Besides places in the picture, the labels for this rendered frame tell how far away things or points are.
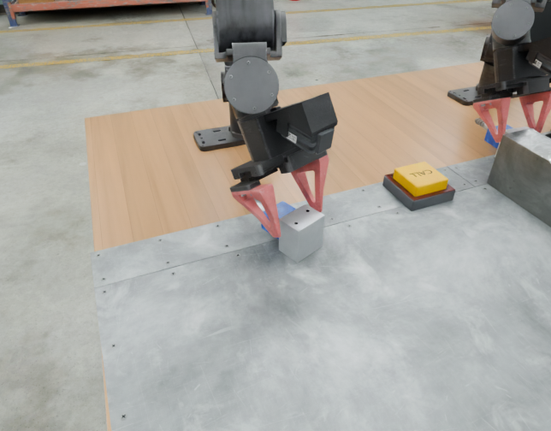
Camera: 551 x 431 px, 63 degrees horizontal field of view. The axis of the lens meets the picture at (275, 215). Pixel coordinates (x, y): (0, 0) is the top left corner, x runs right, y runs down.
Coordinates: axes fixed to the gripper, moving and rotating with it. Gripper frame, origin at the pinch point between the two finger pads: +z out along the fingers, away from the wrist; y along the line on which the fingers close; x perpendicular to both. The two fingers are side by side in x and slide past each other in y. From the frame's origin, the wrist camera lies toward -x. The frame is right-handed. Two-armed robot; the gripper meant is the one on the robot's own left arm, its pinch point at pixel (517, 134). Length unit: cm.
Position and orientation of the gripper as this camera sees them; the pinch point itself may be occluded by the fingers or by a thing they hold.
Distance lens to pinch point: 90.2
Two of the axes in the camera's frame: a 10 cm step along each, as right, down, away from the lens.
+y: 9.5, -1.9, 2.4
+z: 1.5, 9.8, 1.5
